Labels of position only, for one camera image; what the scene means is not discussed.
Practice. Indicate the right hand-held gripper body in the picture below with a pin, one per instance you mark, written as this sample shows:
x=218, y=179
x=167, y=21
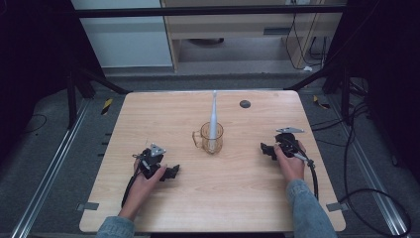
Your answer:
x=286, y=143

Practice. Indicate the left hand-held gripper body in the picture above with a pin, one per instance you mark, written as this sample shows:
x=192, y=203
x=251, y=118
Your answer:
x=151, y=161

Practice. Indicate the amber transparent cup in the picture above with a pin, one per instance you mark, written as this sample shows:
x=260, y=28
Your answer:
x=206, y=140

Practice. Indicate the white electric toothbrush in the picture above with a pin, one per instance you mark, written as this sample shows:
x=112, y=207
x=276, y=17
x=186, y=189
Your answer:
x=213, y=122

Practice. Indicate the person's right hand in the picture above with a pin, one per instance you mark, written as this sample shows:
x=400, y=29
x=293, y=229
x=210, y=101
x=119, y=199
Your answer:
x=292, y=168

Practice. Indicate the person's left hand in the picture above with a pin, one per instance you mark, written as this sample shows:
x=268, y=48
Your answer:
x=142, y=186

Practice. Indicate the grey round table grommet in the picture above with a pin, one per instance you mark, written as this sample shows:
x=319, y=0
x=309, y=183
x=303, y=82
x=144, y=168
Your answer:
x=245, y=104

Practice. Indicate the yellow black tape strip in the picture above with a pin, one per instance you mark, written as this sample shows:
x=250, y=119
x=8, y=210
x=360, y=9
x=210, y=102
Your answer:
x=106, y=106
x=320, y=103

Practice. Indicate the black metal stand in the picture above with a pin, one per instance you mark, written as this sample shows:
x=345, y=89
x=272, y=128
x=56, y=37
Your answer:
x=71, y=99
x=345, y=95

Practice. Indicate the white cabinet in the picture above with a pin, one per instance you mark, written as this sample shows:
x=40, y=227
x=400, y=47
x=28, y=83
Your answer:
x=128, y=43

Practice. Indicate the dark curtain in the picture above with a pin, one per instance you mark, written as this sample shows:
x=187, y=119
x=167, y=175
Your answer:
x=33, y=66
x=389, y=66

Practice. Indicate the light wooden desk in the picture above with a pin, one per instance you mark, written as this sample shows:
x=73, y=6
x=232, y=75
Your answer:
x=231, y=26

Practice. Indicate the grey metal table bracket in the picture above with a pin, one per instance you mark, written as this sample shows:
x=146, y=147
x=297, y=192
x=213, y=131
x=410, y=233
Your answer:
x=336, y=207
x=87, y=206

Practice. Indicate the metal floor rail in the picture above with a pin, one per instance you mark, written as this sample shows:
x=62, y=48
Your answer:
x=49, y=168
x=366, y=165

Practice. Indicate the black horizontal frame bar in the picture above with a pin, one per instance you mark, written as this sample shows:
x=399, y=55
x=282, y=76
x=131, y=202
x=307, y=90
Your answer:
x=198, y=11

